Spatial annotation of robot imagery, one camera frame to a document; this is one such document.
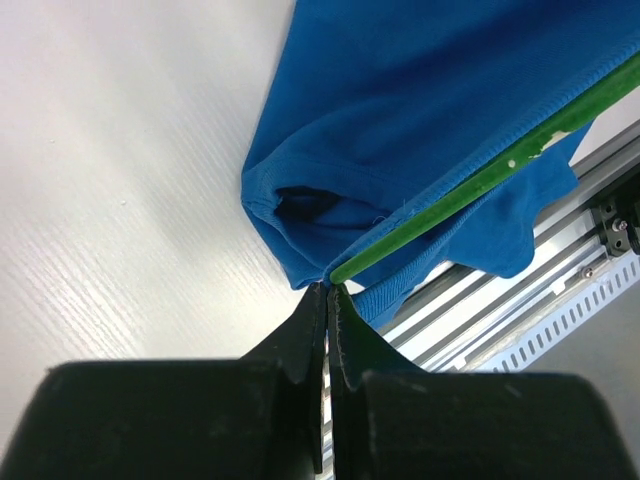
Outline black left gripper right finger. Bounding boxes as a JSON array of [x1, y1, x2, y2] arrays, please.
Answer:
[[327, 286, 625, 479]]

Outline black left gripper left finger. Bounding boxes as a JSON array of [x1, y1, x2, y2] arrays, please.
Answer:
[[9, 283, 327, 479]]

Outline blue tank top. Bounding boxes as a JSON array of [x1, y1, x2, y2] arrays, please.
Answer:
[[240, 0, 640, 329]]

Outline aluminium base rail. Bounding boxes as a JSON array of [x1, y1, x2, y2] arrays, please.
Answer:
[[379, 119, 640, 374]]

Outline perforated cable duct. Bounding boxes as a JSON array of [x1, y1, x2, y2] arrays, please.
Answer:
[[473, 253, 639, 373]]

